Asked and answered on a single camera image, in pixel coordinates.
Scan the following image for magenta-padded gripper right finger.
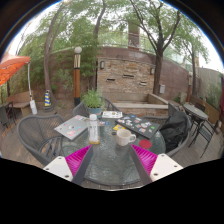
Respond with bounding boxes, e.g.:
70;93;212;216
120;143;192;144
129;143;184;186

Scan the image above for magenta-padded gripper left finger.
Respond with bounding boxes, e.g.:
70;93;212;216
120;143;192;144
43;144;95;186

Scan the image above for clear plastic drink bottle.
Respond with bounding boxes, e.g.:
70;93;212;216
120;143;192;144
87;113;101;146

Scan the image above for flat round red coaster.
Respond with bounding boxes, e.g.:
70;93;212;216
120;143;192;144
138;139;153;150

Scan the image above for white ceramic mug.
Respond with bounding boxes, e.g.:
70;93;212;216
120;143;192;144
115;128;137;147

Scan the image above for silver laptop with stickers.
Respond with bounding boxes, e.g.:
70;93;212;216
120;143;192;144
54;114;90;141

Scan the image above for round glass table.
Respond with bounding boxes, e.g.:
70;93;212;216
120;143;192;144
60;114;167;188

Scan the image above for black laptop with stickers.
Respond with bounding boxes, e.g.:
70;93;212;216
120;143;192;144
115;114;161;140

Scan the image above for grey mesh chair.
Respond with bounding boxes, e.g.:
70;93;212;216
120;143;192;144
16;114;66;167
72;97;121;118
143;103;193;158

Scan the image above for black jacket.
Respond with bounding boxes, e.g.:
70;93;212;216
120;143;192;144
159;110;189;153

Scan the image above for yellow card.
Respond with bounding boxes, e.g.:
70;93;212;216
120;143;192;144
112;124;126;132

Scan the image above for potted green plant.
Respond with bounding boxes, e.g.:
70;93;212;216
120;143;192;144
81;88;106;117

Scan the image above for black metal chair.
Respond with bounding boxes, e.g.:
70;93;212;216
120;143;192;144
188;118;218;158
194;101;204;113
0;101;17;131

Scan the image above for blue yellow striped cone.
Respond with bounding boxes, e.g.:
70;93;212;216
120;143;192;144
43;89;53;108

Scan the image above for small round dark table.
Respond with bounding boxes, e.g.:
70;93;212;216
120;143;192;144
183;103;209;134

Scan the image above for wooden bench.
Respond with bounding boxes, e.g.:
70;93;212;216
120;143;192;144
5;90;34;118

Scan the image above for forked dark tree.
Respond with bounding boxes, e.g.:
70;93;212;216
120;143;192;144
128;0;183;97

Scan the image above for thin tree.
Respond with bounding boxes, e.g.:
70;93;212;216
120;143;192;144
181;31;211;98

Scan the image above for leaning tree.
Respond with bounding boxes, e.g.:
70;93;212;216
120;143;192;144
36;1;73;108

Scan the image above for orange patio umbrella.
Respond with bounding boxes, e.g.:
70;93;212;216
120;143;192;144
0;54;38;116

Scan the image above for slim tree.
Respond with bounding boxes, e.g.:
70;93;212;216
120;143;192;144
89;0;108;91

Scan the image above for wooden globe lamp post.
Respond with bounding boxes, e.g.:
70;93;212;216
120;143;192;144
187;71;194;103
73;46;83;107

